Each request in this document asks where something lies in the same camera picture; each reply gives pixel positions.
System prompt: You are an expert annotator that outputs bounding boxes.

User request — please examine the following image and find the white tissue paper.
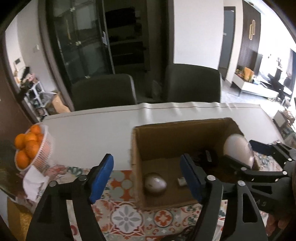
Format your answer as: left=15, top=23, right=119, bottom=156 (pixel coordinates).
left=23, top=166, right=49, bottom=202

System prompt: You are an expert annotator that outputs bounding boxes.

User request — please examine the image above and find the dark chair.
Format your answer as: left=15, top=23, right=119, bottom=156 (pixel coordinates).
left=162, top=64, right=222, bottom=103
left=71, top=74, right=137, bottom=111

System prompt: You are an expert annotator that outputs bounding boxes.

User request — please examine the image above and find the silver egg-shaped device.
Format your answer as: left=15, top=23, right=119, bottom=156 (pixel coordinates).
left=144, top=173, right=167, bottom=194

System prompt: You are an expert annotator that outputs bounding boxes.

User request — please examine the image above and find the white basket of oranges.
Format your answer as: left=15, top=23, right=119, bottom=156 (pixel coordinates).
left=15, top=123, right=54, bottom=173

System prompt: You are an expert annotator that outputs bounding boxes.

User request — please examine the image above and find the white TV console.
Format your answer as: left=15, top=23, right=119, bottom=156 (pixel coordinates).
left=231, top=74, right=293, bottom=100

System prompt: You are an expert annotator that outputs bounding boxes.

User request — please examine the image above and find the patterned fabric pouch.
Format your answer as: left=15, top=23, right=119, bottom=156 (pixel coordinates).
left=42, top=164, right=90, bottom=184

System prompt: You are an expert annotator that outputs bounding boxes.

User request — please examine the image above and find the white shelf with clutter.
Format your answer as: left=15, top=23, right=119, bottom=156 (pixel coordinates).
left=20, top=66, right=49, bottom=121

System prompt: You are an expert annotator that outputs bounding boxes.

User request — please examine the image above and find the small white plug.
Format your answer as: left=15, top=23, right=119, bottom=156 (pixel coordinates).
left=177, top=177, right=187, bottom=187

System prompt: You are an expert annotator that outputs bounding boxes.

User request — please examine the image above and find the black glass cabinet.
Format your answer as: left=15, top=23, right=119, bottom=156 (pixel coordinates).
left=37, top=1, right=170, bottom=103

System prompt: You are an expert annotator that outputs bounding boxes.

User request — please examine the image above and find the right hand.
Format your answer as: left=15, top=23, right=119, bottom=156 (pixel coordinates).
left=265, top=212, right=292, bottom=237

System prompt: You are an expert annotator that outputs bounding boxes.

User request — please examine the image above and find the yellow woven cushion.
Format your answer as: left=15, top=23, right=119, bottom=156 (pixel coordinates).
left=7, top=198, right=33, bottom=240

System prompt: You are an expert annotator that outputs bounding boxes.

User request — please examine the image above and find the dark chair left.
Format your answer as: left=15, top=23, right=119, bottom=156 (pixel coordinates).
left=71, top=74, right=137, bottom=111

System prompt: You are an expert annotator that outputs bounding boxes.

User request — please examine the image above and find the brown cardboard box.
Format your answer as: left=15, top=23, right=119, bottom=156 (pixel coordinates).
left=131, top=118, right=255, bottom=211

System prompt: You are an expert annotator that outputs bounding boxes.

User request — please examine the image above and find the pink round deer gadget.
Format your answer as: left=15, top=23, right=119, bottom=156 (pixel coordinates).
left=223, top=134, right=254, bottom=169

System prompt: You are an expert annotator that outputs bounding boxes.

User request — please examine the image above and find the dark chair right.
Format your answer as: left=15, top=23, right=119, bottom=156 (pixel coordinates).
left=162, top=64, right=222, bottom=103

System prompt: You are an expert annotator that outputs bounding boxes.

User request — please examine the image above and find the patterned tile table mat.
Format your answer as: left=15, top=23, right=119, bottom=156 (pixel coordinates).
left=46, top=148, right=296, bottom=241

